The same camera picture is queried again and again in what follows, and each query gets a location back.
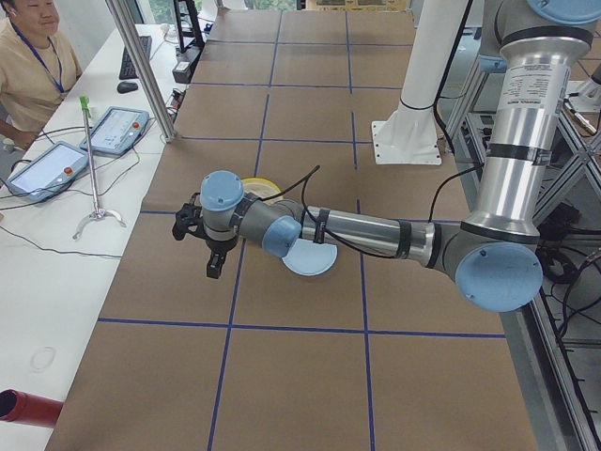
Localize far teach pendant tablet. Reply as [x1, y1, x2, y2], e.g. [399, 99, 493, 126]
[90, 106, 149, 157]

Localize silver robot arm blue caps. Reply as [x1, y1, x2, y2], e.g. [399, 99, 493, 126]
[172, 1, 600, 312]

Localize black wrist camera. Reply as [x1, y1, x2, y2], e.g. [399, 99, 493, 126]
[206, 237, 238, 279]

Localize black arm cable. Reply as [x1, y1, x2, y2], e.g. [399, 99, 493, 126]
[279, 163, 487, 258]

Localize teach pendant tablet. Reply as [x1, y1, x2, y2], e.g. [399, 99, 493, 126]
[7, 141, 88, 202]
[90, 106, 149, 157]

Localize aluminium frame post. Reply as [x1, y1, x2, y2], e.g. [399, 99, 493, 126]
[106, 0, 176, 143]

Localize red cylinder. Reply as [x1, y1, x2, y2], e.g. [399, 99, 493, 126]
[1, 389, 63, 428]

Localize person in beige shirt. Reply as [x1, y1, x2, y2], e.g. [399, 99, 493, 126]
[1, 1, 83, 149]

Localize green-handled reacher grabber tool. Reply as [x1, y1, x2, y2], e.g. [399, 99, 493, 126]
[72, 96, 127, 241]

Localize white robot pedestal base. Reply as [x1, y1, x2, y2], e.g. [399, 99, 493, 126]
[372, 0, 470, 165]

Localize yellow bamboo steamer basket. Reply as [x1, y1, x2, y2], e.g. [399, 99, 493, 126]
[242, 178, 284, 205]

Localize aluminium frame rack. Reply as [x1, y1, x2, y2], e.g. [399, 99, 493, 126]
[449, 38, 600, 450]

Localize black computer mouse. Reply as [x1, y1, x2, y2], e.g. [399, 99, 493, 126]
[116, 81, 138, 94]

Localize near teach pendant tablet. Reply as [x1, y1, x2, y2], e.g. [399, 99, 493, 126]
[7, 141, 88, 202]

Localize light blue plate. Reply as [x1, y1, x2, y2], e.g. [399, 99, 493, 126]
[282, 239, 338, 276]

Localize black keyboard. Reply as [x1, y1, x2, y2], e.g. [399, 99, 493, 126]
[118, 35, 153, 81]

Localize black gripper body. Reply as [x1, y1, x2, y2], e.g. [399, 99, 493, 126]
[172, 192, 207, 241]

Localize black box on table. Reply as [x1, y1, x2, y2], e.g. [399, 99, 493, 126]
[172, 47, 201, 85]

